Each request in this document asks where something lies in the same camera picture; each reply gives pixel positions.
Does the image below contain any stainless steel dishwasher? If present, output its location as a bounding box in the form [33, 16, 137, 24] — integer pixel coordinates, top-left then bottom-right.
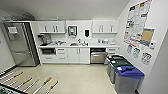
[89, 47, 108, 64]

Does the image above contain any chrome sink faucet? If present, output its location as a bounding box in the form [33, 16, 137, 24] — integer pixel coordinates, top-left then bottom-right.
[77, 38, 83, 45]

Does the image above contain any white double-door base cabinet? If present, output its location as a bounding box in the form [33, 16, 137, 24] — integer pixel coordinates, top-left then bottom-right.
[67, 47, 91, 64]

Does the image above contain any steel paper towel dispenser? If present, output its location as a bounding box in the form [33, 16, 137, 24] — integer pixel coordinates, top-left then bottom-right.
[67, 25, 79, 38]

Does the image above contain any white drawer stack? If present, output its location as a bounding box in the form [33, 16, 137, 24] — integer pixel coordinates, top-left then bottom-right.
[106, 46, 120, 56]
[55, 47, 69, 64]

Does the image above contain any grey bin black lid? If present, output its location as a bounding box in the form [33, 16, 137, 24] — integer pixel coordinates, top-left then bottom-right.
[106, 54, 126, 76]

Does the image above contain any black built-in microwave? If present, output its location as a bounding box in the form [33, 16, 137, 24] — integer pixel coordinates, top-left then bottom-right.
[41, 48, 57, 56]

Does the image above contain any wide white drawer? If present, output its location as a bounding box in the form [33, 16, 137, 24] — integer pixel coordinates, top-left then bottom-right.
[41, 54, 58, 64]

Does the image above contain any grey bin green lid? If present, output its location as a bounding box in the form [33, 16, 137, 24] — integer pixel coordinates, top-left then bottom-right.
[109, 59, 134, 84]

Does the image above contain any black coffee maker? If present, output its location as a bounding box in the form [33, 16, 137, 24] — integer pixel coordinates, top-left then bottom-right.
[38, 33, 53, 47]

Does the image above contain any small blue printed notice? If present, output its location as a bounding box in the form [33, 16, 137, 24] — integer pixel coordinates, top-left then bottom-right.
[126, 44, 134, 55]

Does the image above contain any small white printed notice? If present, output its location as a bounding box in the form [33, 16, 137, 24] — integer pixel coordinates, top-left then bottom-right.
[132, 47, 141, 59]
[140, 51, 153, 66]

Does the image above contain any grey bin blue lid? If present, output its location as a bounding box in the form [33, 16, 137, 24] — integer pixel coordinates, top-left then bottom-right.
[114, 65, 145, 94]

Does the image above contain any stainless steel refrigerator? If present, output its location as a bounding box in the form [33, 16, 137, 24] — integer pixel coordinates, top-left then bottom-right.
[1, 21, 41, 68]

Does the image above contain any blue framed cork board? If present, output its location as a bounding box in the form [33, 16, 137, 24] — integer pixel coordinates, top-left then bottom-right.
[139, 27, 156, 48]

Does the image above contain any white fridge notice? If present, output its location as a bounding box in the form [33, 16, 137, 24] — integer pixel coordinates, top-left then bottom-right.
[8, 25, 18, 35]

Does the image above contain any white wall cabinet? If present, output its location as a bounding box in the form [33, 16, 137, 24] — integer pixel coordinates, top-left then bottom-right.
[38, 21, 67, 34]
[92, 20, 119, 34]

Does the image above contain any large colourful wall poster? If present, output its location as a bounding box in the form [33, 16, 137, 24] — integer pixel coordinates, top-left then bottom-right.
[123, 0, 153, 46]

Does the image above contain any white wall thermostat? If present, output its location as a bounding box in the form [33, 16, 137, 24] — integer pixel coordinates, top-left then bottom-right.
[149, 40, 158, 51]

